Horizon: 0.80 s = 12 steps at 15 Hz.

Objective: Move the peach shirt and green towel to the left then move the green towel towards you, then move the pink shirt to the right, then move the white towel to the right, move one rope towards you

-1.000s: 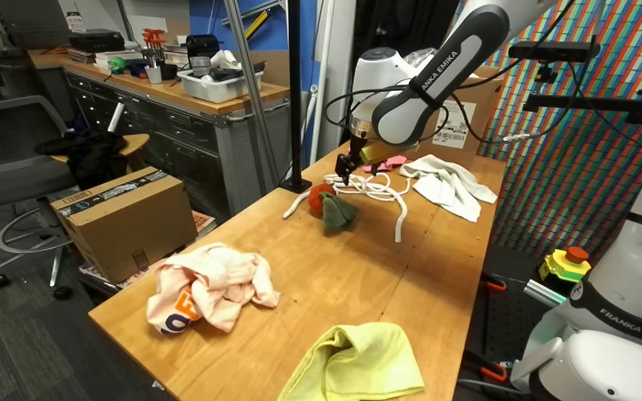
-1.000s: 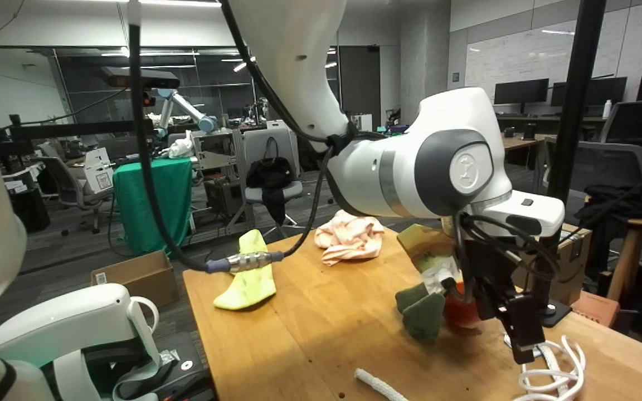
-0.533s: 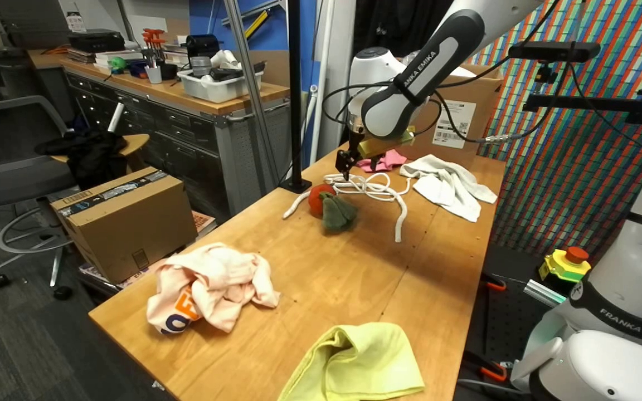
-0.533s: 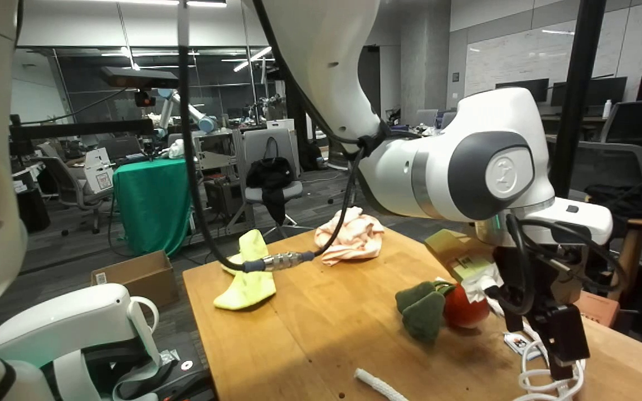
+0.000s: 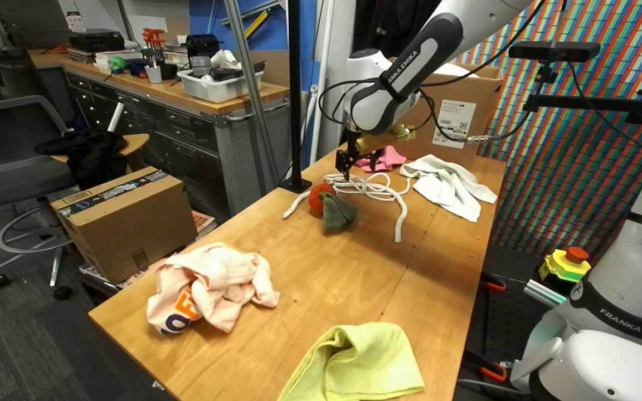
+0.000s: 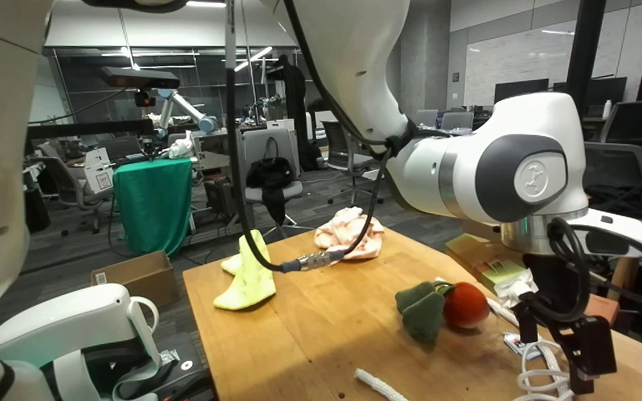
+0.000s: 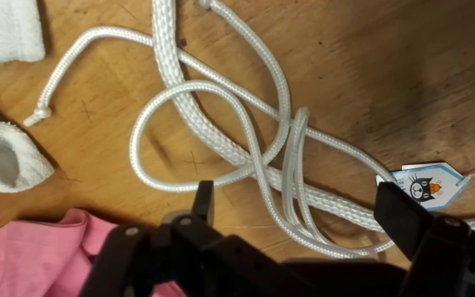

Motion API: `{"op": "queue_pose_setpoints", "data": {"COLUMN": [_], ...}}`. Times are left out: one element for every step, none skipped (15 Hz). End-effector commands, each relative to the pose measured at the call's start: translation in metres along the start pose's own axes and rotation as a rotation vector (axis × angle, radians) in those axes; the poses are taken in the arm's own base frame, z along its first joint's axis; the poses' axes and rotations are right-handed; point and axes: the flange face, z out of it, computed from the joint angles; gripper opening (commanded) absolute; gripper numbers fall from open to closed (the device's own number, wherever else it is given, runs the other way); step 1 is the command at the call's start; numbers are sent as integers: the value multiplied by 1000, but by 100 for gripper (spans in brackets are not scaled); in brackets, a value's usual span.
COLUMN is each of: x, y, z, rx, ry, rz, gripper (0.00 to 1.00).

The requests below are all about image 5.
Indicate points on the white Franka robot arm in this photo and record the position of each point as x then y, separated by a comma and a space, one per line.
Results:
634, 297

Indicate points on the peach shirt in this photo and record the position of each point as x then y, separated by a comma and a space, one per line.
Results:
210, 287

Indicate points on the dark green cloth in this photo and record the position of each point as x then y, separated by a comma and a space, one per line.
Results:
338, 212

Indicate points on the white plastic bin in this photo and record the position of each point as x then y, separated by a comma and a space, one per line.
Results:
217, 88

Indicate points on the black pole with base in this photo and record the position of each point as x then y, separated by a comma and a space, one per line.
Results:
295, 97

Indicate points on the cardboard box with black tape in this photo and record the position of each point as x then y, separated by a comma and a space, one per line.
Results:
124, 225

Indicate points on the white towel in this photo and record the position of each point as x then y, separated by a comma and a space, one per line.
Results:
446, 186

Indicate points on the red cloth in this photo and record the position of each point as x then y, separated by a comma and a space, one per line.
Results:
318, 199

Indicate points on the wooden-top workbench with drawers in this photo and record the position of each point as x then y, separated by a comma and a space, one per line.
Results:
180, 126

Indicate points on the yellow red emergency stop button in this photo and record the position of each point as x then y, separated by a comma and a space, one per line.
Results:
564, 265

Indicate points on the black case on workbench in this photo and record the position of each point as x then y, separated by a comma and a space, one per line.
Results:
96, 41

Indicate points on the orange black clamp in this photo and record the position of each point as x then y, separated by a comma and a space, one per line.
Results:
489, 371
494, 284

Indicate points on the yellow-green towel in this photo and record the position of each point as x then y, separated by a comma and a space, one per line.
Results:
358, 363

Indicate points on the pink shirt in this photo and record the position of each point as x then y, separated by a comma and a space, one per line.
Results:
391, 158

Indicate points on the round wooden stool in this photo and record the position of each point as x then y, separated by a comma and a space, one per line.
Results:
134, 144

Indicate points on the flat reddish cardboard box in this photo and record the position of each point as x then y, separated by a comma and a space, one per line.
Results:
203, 222

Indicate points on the black camera on boom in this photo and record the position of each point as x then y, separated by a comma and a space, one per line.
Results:
557, 50

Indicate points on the black cloth on stool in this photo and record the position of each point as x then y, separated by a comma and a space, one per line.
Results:
90, 156

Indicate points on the cardboard box with white label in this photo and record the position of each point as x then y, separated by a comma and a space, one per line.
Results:
485, 104

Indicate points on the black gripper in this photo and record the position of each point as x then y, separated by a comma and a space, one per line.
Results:
350, 147

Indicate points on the grey office chair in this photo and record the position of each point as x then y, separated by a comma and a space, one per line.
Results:
9, 175

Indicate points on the silver metal pole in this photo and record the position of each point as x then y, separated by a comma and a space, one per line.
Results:
251, 90

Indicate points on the black boom bar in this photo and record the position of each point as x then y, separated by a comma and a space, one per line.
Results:
597, 104

